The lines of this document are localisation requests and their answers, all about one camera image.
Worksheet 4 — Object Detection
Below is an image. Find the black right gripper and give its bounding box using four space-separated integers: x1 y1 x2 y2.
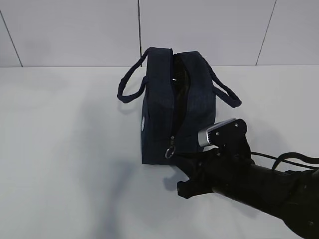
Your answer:
174 145 252 199

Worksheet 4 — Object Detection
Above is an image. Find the navy blue lunch bag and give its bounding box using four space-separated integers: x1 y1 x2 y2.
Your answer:
117 47 242 165

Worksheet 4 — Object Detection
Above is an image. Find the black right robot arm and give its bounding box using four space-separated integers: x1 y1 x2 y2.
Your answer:
175 146 319 239

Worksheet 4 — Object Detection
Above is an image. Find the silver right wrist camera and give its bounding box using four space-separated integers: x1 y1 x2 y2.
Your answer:
198 118 247 147

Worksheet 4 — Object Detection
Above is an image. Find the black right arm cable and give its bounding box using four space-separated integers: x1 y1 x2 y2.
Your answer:
250 151 319 171

